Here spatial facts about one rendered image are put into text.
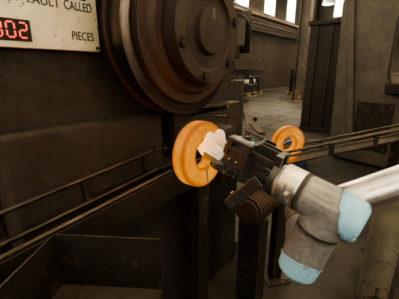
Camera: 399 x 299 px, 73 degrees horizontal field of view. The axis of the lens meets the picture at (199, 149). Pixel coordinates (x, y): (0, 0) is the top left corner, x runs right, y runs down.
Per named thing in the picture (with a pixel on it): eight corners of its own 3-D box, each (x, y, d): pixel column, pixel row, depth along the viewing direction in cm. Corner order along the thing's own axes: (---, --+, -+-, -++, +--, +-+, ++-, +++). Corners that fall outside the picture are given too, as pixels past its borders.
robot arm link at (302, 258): (311, 255, 59) (333, 215, 55) (317, 296, 49) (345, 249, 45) (276, 241, 60) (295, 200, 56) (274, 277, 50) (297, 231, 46)
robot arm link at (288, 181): (300, 199, 55) (284, 216, 49) (280, 188, 57) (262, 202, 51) (314, 167, 51) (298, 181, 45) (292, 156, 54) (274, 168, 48)
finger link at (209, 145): (200, 122, 62) (233, 139, 57) (195, 145, 64) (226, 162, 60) (190, 124, 59) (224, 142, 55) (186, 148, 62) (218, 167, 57)
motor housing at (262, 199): (228, 298, 125) (233, 192, 110) (252, 272, 142) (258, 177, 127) (253, 314, 117) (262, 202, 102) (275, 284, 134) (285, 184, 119)
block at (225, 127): (202, 180, 116) (202, 125, 109) (214, 175, 122) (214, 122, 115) (223, 187, 110) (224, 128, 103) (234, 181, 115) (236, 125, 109)
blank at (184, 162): (166, 130, 57) (178, 131, 55) (211, 113, 68) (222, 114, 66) (176, 194, 62) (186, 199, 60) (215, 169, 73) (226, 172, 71)
